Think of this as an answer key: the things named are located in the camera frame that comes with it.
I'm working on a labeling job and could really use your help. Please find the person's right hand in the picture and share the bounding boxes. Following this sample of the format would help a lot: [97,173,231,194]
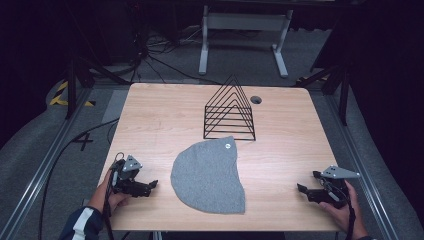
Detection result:
[318,180,369,240]

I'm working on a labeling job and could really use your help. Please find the black tripod stand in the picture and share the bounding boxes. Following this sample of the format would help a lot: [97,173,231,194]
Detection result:
[64,56,132,120]
[293,63,351,127]

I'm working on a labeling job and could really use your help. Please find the right hand-held gripper cable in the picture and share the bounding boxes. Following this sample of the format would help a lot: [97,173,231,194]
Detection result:
[328,181,357,240]

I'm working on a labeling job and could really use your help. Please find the grey knit hat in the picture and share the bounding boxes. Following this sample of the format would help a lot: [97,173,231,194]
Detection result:
[170,135,247,215]

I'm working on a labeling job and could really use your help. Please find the black wire rack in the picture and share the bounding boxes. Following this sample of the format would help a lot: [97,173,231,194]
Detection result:
[202,74,257,142]

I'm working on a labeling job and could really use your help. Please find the left hand-held gripper cable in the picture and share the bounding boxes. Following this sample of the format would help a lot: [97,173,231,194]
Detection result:
[101,151,126,240]

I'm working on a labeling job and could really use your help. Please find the person's left hand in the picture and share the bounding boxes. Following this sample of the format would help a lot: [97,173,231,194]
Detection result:
[87,169,132,214]

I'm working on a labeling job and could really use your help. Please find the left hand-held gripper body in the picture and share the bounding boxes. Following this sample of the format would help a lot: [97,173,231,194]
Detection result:
[110,154,148,198]

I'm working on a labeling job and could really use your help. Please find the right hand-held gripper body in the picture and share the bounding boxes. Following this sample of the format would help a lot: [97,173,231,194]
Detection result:
[313,165,361,210]

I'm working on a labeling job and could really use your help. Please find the white metal desk frame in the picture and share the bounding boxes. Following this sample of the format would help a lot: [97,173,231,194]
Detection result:
[198,4,295,79]

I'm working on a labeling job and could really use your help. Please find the bundle of black cables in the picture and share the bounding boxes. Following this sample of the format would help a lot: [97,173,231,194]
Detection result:
[128,19,223,86]

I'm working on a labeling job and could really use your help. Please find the black floor cable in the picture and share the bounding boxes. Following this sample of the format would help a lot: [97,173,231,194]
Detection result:
[38,117,120,240]

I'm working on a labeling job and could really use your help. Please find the aluminium floor rail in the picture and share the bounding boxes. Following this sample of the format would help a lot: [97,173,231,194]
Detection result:
[324,93,401,240]
[0,87,94,240]

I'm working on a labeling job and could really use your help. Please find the hand-held gripper cable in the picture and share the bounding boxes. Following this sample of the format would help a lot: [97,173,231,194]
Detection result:
[101,151,126,240]
[328,181,357,240]

